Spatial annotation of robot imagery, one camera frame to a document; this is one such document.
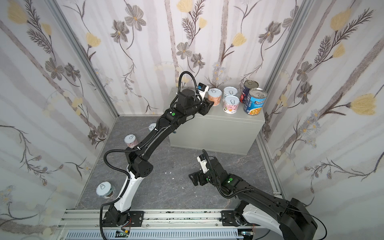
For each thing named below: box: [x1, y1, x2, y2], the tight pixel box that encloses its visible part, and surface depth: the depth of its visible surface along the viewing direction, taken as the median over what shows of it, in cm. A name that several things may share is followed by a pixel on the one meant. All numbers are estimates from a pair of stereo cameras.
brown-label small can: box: [223, 95, 240, 114], surface depth 74 cm
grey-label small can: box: [223, 86, 238, 100], surface depth 79 cm
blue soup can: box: [243, 87, 268, 116], surface depth 71 cm
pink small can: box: [124, 134, 138, 149], surface depth 101 cm
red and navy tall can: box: [239, 79, 259, 104], surface depth 76 cm
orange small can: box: [207, 88, 223, 106], surface depth 78 cm
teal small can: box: [148, 123, 157, 132], surface depth 108 cm
